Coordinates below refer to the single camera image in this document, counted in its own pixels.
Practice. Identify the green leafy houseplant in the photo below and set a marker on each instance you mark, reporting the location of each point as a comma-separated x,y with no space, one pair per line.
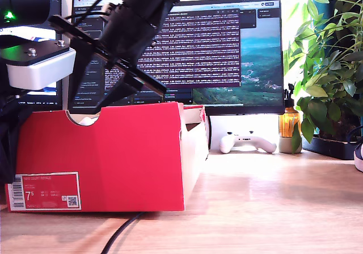
326,75

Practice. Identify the white game controller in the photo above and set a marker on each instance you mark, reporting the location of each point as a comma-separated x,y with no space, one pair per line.
244,143

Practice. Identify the red cardboard shoebox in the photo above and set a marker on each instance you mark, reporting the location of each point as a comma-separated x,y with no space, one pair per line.
113,152

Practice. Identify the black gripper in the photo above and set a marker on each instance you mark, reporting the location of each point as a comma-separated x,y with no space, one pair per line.
7,98
127,38

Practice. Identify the wide black computer monitor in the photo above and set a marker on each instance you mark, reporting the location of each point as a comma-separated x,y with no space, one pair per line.
212,52

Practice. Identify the amber glass pump bottle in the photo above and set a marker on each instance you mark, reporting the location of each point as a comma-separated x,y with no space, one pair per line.
287,122

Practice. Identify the black planter tray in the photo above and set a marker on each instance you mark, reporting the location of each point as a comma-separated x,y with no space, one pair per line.
326,147

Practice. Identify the small cream ceramic pot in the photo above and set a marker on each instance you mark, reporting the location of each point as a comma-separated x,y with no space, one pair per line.
285,146

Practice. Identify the narrow black computer monitor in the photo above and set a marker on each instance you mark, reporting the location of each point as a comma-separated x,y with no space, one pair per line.
51,98

